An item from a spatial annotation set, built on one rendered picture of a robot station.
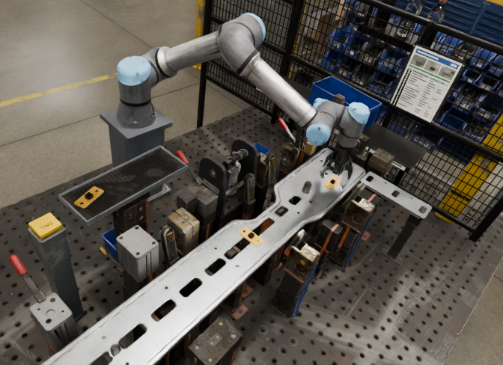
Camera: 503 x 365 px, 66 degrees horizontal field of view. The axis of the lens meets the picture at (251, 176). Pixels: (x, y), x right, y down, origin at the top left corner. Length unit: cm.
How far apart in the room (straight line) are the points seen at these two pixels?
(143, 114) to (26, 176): 170
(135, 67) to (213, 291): 82
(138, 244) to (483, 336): 223
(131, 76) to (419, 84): 123
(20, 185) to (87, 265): 152
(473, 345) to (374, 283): 115
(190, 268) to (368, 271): 84
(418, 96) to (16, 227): 179
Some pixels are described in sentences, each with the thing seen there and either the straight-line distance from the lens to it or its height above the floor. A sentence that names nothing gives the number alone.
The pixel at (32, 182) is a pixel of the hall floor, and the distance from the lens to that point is 305.
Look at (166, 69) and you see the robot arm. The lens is 155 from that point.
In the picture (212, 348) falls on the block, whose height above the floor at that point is 103.
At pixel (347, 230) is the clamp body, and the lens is 159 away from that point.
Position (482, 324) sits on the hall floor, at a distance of 290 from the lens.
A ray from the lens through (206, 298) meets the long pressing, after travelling 116.
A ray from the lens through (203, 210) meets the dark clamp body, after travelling 131.
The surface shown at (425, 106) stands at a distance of 194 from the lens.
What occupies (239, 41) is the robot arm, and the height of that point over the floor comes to 153.
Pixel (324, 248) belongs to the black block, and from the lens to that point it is 150.
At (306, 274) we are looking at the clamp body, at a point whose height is 97.
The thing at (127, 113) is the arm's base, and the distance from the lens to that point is 154.
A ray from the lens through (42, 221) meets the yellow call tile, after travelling 116.
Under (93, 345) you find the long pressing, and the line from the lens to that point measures 112.
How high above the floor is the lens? 200
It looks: 41 degrees down
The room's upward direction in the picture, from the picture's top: 12 degrees clockwise
